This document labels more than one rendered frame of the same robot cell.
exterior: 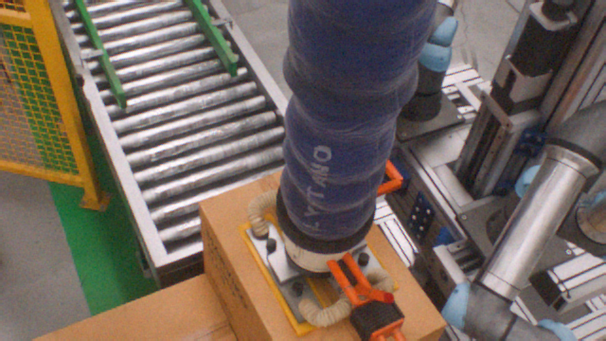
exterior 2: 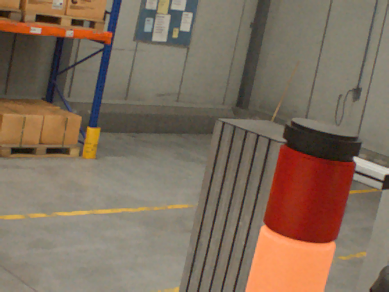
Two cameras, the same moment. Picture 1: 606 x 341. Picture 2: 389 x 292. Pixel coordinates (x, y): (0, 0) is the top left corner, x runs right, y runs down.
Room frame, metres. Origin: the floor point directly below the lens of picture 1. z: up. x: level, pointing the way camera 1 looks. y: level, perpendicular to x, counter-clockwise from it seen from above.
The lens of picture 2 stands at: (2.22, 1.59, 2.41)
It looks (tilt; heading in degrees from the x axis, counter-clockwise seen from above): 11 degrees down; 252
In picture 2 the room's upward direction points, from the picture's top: 12 degrees clockwise
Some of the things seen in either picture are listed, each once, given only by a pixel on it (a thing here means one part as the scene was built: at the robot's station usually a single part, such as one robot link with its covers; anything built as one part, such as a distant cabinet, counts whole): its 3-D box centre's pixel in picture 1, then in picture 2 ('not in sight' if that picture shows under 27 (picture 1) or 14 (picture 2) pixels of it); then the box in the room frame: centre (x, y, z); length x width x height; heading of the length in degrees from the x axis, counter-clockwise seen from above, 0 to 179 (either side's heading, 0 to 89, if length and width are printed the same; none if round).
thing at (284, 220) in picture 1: (327, 204); not in sight; (0.84, -0.07, 1.19); 0.23 x 0.23 x 0.04
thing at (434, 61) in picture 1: (425, 60); not in sight; (1.35, -0.31, 1.20); 0.13 x 0.12 x 0.14; 72
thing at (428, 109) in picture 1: (418, 91); not in sight; (1.35, -0.32, 1.09); 0.15 x 0.15 x 0.10
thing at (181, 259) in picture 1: (257, 230); not in sight; (1.14, 0.11, 0.58); 0.70 x 0.03 x 0.06; 122
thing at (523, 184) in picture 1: (542, 197); not in sight; (0.92, -0.57, 1.20); 0.13 x 0.12 x 0.14; 60
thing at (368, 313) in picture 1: (376, 317); not in sight; (0.63, -0.21, 1.07); 0.10 x 0.08 x 0.06; 123
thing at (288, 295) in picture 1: (283, 268); not in sight; (0.79, 0.01, 0.97); 0.34 x 0.10 x 0.05; 33
